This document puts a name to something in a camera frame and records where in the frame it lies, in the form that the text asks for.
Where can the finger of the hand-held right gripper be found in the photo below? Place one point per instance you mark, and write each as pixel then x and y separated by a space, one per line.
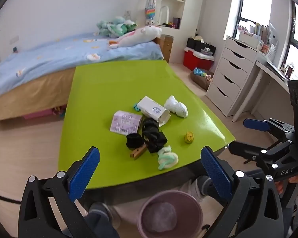
pixel 243 150
pixel 255 124

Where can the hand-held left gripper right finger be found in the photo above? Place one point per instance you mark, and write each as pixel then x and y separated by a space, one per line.
pixel 217 173

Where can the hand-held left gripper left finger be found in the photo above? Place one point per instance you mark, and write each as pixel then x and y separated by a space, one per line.
pixel 85 173

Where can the small black cloth roll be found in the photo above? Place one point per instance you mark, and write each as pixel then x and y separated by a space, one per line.
pixel 134 140

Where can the pink trash bin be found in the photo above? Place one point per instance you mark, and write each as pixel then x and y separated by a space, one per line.
pixel 168 215

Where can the white paper carton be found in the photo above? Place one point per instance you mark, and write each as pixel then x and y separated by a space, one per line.
pixel 151 107

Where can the person's right foot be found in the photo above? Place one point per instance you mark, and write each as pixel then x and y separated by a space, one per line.
pixel 201 186

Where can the person's foot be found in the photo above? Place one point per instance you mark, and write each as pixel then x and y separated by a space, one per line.
pixel 201 186
pixel 101 215

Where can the person's left foot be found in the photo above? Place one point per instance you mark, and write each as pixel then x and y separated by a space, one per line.
pixel 101 215

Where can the white desk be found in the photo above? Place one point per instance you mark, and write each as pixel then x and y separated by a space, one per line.
pixel 268 72

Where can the wooden clothespin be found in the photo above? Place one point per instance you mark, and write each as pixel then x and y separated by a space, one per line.
pixel 137 152

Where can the white drawer unit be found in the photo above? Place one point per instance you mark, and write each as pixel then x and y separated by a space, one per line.
pixel 228 74

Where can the purple tissue packet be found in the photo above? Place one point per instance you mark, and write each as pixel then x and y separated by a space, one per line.
pixel 125 122

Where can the colourful toys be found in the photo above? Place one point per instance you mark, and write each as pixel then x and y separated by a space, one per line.
pixel 59 110

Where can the brown basket with toys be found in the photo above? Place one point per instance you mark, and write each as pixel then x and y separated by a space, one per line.
pixel 201 76

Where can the pink box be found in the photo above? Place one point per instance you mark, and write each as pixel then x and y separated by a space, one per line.
pixel 37 114

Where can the teal binder clip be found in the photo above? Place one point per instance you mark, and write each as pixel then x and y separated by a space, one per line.
pixel 136 107

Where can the row of books and cards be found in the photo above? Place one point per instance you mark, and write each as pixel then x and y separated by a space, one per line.
pixel 260 36

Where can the red storage box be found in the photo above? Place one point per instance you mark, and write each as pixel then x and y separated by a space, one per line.
pixel 195 59

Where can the green table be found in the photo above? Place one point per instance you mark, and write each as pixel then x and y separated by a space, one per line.
pixel 109 86

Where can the wooden bed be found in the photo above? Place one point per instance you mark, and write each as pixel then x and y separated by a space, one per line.
pixel 27 96

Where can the black storage bags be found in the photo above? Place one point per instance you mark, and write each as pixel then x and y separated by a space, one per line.
pixel 197 44

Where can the wooden nightstand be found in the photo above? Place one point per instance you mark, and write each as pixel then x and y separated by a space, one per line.
pixel 166 48

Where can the blue printed blanket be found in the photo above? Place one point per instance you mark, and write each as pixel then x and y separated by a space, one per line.
pixel 52 54

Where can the white plush toy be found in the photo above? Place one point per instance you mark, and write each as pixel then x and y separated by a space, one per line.
pixel 139 36

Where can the small bunny plush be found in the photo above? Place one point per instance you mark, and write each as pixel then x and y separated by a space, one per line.
pixel 150 22

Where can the green plush toy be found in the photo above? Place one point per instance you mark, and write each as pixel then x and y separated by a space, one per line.
pixel 111 26

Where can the rainbow hanging bag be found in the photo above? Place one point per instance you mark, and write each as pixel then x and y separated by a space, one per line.
pixel 150 11

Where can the white arched frame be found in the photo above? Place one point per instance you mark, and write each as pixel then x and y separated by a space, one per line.
pixel 161 14

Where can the white wall shelf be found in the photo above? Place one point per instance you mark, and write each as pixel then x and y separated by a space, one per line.
pixel 175 0

